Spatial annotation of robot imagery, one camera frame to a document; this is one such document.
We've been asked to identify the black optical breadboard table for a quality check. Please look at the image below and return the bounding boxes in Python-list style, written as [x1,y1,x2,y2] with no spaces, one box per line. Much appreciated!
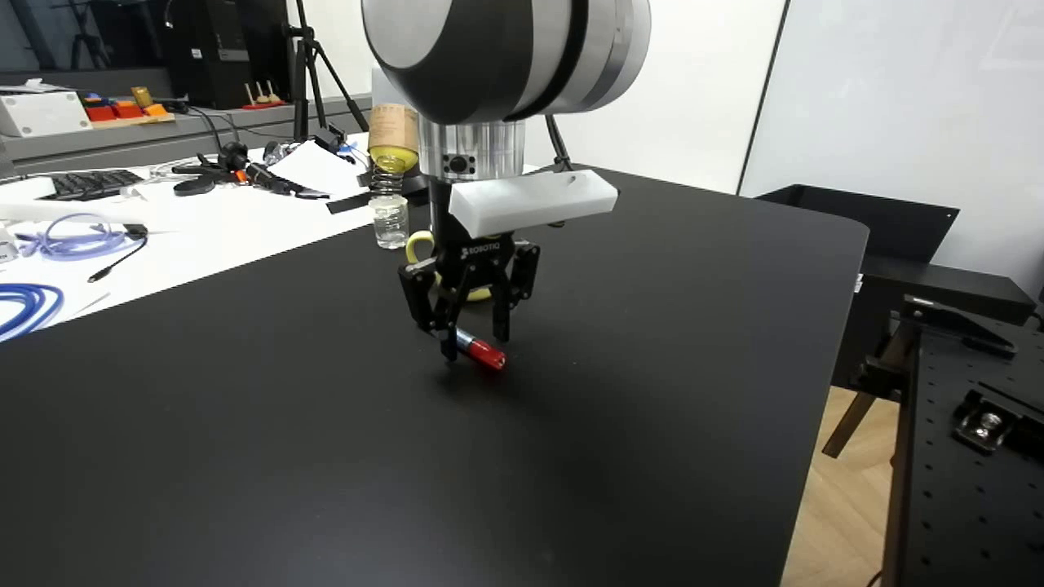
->
[881,295,1044,587]

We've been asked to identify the white flat box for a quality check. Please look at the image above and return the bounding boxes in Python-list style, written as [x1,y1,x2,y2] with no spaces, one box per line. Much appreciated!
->
[0,84,96,142]

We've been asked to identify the black camera tripod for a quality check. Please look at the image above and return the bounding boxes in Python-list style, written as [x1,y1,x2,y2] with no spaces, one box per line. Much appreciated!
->
[283,0,374,153]

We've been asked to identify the white paper sheet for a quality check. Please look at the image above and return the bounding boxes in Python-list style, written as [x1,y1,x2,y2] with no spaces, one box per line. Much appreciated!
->
[266,139,374,205]

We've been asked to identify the coiled blue cable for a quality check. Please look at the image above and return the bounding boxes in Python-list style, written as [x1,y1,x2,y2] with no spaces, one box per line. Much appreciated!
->
[9,208,154,269]

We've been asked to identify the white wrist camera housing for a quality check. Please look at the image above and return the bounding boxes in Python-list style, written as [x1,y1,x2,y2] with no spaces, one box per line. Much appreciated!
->
[446,166,624,243]

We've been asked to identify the black metal clamp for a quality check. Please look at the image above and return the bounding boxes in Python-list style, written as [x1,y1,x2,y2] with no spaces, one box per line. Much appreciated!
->
[948,374,1044,464]

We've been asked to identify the red and orange parts tray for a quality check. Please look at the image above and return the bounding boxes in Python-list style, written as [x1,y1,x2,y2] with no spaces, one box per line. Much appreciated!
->
[80,81,179,129]

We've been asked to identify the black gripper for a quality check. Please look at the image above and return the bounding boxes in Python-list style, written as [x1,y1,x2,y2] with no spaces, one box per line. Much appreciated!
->
[396,174,546,367]

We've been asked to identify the black keyboard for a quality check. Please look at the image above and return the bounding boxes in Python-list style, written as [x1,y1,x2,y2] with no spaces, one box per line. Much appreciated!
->
[41,166,145,205]

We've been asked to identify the black hand tools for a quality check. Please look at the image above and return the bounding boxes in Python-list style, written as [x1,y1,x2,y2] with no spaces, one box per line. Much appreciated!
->
[169,145,334,205]

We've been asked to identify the red capped marker pen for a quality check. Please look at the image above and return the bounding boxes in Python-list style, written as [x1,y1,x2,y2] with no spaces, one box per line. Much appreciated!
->
[451,327,513,374]

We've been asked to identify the small clear glass jar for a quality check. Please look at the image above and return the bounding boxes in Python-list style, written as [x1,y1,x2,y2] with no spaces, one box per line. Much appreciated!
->
[367,175,415,256]

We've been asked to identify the white desk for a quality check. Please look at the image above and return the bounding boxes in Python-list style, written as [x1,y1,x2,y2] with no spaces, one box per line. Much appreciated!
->
[0,129,437,348]

